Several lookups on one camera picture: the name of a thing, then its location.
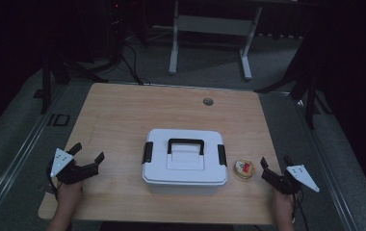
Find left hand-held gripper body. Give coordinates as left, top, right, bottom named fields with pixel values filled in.
left=49, top=147, right=101, bottom=186

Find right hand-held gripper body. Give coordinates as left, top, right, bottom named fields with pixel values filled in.
left=261, top=164, right=321, bottom=195

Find round yellow tin red label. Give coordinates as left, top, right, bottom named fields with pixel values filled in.
left=234, top=159, right=256, bottom=180

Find white lid with black handle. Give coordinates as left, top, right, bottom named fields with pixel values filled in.
left=141, top=128, right=229, bottom=187

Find person's left hand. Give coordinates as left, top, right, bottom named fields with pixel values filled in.
left=55, top=179, right=84, bottom=211

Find person's right hand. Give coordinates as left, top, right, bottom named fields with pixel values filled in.
left=272, top=190, right=297, bottom=223

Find black tripod stand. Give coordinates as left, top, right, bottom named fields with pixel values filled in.
left=39, top=52, right=110, bottom=116
left=253, top=32, right=334, bottom=130

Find black equipment rack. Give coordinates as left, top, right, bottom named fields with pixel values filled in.
left=104, top=0, right=128, bottom=64

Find left hand-held gripper cable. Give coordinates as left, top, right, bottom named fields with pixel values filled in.
left=45, top=162, right=61, bottom=202

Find hand-held gripper cable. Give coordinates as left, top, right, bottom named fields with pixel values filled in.
left=290, top=188, right=311, bottom=231
left=45, top=162, right=61, bottom=202

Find right hand-held gripper cable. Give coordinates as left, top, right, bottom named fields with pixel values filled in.
left=290, top=188, right=311, bottom=231

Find metal floor rail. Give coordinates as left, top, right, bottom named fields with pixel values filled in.
left=0, top=85, right=68, bottom=225
left=295, top=99, right=360, bottom=231

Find black floor cables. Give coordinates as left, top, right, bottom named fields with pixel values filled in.
left=119, top=41, right=152, bottom=87

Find white metal desk frame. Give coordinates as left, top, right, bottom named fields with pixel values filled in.
left=168, top=0, right=264, bottom=81

